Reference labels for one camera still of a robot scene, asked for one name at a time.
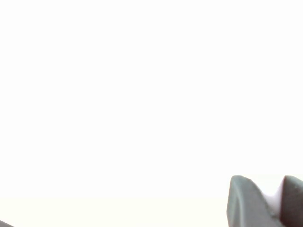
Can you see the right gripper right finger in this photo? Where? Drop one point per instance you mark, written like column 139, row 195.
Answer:
column 292, row 203

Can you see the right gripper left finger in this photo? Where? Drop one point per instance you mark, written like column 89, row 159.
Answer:
column 246, row 205

